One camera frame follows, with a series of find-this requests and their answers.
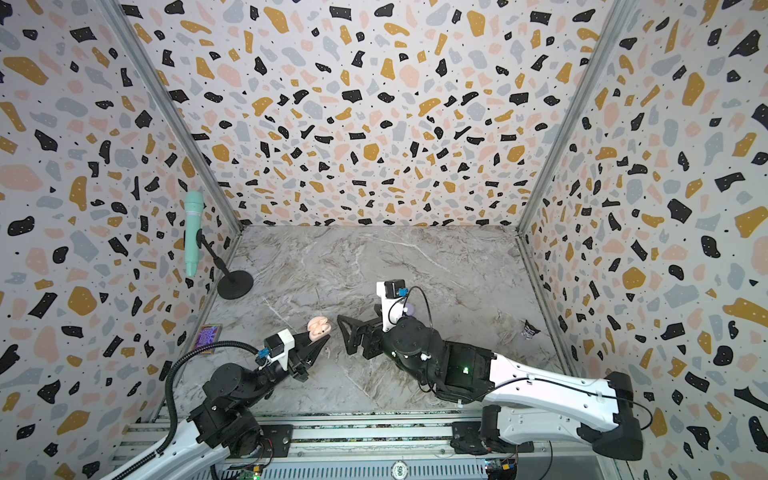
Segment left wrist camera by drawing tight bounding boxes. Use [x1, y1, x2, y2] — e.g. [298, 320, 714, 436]
[256, 329, 296, 371]

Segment black corrugated cable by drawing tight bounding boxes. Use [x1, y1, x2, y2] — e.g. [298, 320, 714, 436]
[110, 340, 260, 480]

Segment pink earbud charging case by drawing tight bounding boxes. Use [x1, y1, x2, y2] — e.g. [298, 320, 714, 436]
[307, 316, 332, 341]

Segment small dark wrapper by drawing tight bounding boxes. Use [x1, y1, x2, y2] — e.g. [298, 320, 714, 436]
[523, 320, 541, 339]

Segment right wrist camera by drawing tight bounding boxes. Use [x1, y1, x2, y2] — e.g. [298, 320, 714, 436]
[376, 279, 409, 332]

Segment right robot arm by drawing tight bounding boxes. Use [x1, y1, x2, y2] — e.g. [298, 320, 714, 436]
[337, 315, 644, 461]

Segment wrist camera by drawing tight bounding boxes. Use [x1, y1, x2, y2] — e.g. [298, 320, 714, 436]
[256, 329, 296, 371]
[376, 279, 409, 332]

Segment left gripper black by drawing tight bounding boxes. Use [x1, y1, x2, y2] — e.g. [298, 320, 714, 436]
[244, 326, 331, 409]

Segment colourful card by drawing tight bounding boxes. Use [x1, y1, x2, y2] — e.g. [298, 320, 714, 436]
[194, 324, 222, 349]

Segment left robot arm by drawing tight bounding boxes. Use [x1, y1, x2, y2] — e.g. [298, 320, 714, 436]
[106, 330, 329, 479]

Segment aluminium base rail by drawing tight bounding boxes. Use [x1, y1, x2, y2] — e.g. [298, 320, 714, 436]
[108, 409, 633, 479]

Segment black microphone stand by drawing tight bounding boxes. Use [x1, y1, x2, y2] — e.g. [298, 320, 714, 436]
[196, 230, 254, 300]

